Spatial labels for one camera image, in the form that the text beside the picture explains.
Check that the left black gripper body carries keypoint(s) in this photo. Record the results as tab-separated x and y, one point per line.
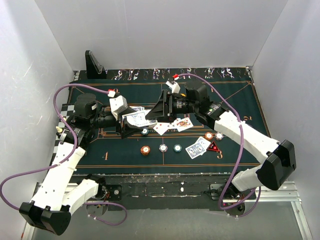
103	120

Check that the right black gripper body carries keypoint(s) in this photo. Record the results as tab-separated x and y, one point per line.
181	106

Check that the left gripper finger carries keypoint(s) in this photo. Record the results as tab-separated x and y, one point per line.
126	130
124	110

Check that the blue backed playing card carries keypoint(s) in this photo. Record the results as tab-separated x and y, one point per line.
137	108

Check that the blue white card deck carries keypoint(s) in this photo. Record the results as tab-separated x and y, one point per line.
139	120

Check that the seven of spades card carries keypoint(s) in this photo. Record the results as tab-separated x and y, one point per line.
172	127

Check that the green chips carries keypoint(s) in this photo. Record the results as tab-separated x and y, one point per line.
145	131

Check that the orange red chip stack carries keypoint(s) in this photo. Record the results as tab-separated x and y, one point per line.
145	150

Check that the queen face card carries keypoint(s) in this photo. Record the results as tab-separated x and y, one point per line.
183	124

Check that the orange chips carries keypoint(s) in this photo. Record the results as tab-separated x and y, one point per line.
208	136

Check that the peach blue chip stack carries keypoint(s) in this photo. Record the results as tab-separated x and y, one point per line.
163	148

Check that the green chip stack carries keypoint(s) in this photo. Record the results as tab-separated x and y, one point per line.
177	148

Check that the peach chips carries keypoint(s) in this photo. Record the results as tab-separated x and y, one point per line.
218	136

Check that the red triangular all-in marker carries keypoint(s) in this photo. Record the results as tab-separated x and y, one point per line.
213	147

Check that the four of diamonds card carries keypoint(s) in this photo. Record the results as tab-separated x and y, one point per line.
161	127

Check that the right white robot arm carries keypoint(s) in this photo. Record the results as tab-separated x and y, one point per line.
277	159

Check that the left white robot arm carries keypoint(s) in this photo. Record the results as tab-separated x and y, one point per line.
51	208

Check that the black white checkerboard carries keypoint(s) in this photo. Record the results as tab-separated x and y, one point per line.
64	135

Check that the white chess piece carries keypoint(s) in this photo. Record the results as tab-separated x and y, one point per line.
59	130

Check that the black stand with clear panel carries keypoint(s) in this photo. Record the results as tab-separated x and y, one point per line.
94	70

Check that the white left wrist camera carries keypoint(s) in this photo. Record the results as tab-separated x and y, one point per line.
118	104

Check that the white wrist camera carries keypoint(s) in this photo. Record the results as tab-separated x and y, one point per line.
118	104
174	86

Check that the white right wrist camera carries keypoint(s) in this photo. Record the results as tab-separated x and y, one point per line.
174	86

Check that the aluminium mounting rail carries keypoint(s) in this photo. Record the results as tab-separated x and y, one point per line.
287	193

